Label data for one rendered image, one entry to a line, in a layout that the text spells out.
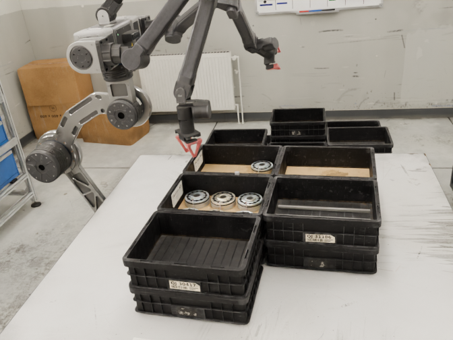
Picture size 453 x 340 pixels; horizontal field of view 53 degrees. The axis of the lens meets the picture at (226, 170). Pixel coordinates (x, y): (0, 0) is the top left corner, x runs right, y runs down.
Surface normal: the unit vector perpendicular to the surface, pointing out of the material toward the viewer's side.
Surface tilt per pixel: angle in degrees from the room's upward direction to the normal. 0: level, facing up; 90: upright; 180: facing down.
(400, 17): 90
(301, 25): 90
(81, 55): 90
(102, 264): 0
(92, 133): 91
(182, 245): 0
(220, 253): 0
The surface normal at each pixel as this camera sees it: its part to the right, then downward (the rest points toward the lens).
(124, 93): -0.17, 0.46
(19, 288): -0.09, -0.89
